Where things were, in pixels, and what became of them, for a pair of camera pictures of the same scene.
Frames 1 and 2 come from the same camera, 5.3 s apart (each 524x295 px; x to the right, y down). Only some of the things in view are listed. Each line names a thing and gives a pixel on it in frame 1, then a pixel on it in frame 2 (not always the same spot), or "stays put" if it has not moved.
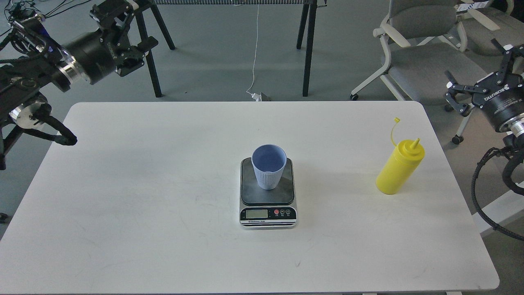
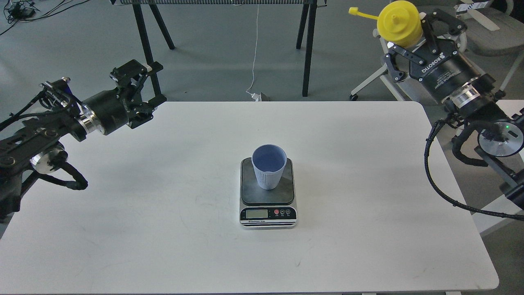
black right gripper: x=502 y=103 → x=442 y=67
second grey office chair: x=484 y=21 stays put
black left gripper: x=98 y=55 → x=110 y=111
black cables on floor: x=12 y=10 stays put
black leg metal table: x=310 y=6 stays put
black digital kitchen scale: x=263 y=209 stays put
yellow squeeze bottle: x=407 y=155 → x=399 y=23
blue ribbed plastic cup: x=268 y=161 stays put
